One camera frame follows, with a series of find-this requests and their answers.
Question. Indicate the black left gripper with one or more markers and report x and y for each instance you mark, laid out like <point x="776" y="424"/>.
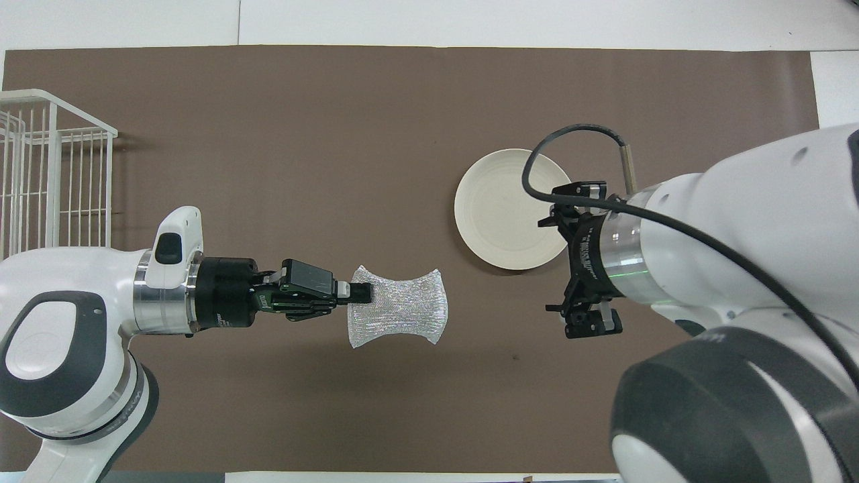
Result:
<point x="228" y="292"/>

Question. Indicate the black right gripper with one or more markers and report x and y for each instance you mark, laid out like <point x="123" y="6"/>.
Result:
<point x="587" y="255"/>

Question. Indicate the silver mesh sponge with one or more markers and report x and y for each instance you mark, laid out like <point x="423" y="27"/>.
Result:
<point x="402" y="308"/>

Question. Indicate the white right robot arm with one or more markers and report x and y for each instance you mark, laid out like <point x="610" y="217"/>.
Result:
<point x="738" y="302"/>

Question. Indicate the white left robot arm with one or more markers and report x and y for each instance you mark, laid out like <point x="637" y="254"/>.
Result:
<point x="67" y="349"/>

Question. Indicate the cream round plate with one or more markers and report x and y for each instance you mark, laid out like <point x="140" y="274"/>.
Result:
<point x="493" y="215"/>

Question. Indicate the brown table mat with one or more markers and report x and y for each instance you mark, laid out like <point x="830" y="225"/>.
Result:
<point x="335" y="168"/>

